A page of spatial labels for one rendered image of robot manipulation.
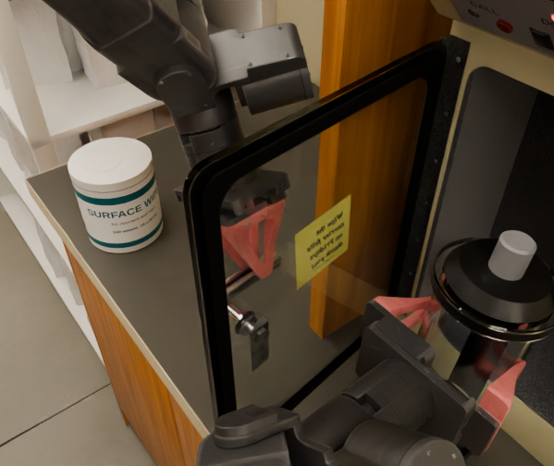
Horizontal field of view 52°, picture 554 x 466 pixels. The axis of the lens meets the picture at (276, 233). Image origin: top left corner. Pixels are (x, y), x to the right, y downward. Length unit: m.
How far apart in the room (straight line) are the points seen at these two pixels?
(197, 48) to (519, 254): 0.28
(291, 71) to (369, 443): 0.29
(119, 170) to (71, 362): 1.25
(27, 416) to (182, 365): 1.23
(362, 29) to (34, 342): 1.80
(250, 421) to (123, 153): 0.64
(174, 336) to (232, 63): 0.48
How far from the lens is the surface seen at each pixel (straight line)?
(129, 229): 0.96
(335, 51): 0.58
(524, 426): 0.78
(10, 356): 2.18
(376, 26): 0.59
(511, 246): 0.47
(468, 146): 0.65
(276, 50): 0.48
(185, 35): 0.42
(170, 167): 1.17
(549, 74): 0.55
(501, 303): 0.47
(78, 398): 2.00
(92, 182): 0.91
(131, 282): 0.94
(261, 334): 0.51
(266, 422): 0.40
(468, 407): 0.46
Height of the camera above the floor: 1.61
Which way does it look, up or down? 42 degrees down
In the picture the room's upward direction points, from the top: straight up
